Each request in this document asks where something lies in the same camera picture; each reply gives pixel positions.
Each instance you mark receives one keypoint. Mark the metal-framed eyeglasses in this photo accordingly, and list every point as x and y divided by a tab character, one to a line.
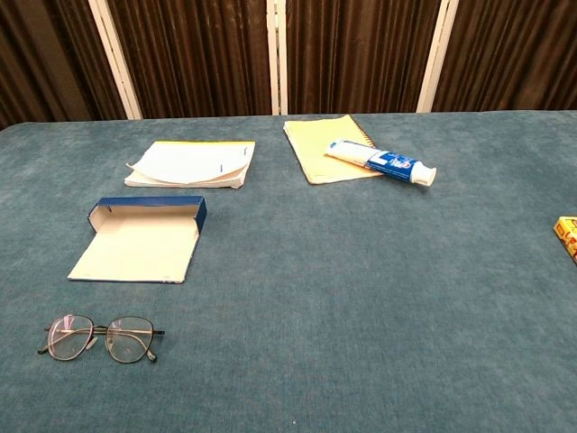
67	338

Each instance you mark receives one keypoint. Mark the blue glasses case, white lining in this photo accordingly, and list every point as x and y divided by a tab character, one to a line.
135	243

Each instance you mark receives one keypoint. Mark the yellow spiral notebook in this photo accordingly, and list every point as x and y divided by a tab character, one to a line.
313	153

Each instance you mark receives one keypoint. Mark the blue table cloth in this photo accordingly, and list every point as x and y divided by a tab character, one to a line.
315	293

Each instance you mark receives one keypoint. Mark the white and blue toothpaste tube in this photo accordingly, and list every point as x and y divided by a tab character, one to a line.
383	160

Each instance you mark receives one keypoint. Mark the white notepad with yellow binding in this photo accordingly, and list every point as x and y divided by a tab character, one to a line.
189	164

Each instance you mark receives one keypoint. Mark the yellow snack box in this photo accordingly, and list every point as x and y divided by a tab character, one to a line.
569	234

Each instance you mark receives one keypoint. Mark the brown screen panel, white frame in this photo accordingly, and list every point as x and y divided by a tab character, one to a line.
514	54
45	54
356	54
189	54

